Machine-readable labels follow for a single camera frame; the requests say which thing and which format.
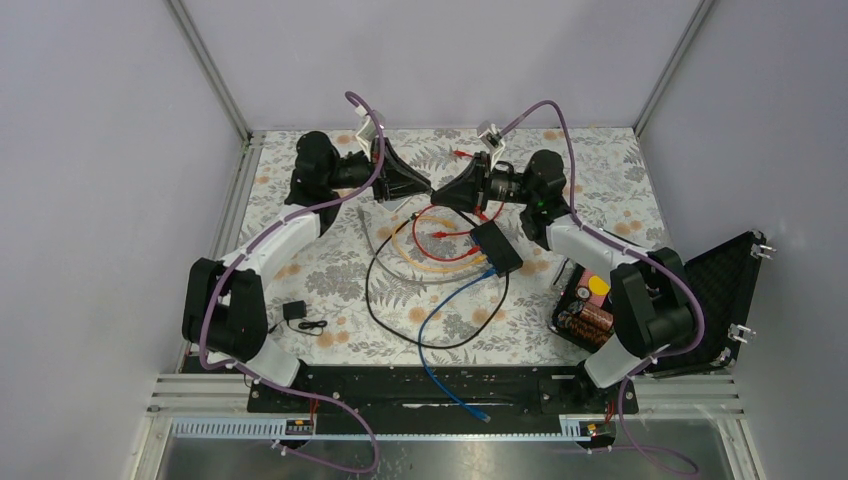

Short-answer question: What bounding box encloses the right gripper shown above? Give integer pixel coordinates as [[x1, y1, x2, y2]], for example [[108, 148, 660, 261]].
[[431, 152, 538, 217]]

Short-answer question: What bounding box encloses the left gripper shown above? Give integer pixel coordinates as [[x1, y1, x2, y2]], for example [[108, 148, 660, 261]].
[[327, 138, 432, 204]]

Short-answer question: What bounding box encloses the black network switch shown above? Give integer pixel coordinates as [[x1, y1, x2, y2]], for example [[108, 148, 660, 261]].
[[470, 221, 523, 277]]

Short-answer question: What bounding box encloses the yellow cable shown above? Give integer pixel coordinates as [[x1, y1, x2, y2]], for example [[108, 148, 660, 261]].
[[390, 215, 492, 274]]

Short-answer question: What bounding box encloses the grey ethernet cable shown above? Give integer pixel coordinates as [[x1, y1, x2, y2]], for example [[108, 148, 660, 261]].
[[356, 205, 465, 286]]

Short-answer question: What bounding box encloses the black cable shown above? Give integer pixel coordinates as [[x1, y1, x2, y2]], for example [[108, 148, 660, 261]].
[[365, 208, 511, 351]]

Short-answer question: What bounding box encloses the blue ethernet cable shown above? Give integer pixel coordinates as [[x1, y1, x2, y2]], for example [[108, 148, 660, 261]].
[[417, 268, 497, 423]]

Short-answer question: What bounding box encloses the white small switch box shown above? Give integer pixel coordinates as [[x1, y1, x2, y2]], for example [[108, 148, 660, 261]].
[[380, 199, 407, 212]]

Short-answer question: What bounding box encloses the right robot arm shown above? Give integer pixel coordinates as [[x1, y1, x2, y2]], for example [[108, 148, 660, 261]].
[[430, 150, 705, 412]]

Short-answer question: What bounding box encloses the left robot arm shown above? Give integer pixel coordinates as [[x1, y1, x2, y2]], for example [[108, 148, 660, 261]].
[[181, 131, 431, 411]]

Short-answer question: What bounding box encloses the floral table mat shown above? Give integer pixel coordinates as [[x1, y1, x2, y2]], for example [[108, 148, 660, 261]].
[[265, 128, 669, 366]]

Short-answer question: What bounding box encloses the black power adapter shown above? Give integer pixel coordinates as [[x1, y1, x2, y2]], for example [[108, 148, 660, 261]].
[[268, 300, 328, 336]]

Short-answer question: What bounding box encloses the black case with chips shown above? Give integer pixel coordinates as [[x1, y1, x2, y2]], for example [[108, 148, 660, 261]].
[[549, 230, 771, 378]]

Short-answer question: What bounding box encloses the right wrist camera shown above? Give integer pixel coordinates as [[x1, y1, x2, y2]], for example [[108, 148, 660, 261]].
[[477, 121, 506, 164]]

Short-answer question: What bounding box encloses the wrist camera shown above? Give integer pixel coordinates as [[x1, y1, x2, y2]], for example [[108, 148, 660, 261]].
[[355, 106, 385, 154], [477, 121, 506, 164]]

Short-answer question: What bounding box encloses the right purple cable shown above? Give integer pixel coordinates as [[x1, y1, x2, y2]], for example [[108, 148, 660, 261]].
[[496, 100, 707, 478]]

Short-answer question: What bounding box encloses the purple cable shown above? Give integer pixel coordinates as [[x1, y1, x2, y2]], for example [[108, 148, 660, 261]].
[[197, 91, 389, 475], [496, 100, 707, 478]]

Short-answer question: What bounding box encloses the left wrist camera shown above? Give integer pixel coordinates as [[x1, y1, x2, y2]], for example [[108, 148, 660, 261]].
[[355, 106, 385, 154]]

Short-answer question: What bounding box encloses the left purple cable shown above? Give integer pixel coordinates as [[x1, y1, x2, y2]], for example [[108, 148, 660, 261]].
[[197, 91, 389, 475]]

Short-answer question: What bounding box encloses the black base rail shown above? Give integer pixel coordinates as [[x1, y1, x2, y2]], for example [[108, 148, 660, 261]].
[[247, 366, 639, 436]]

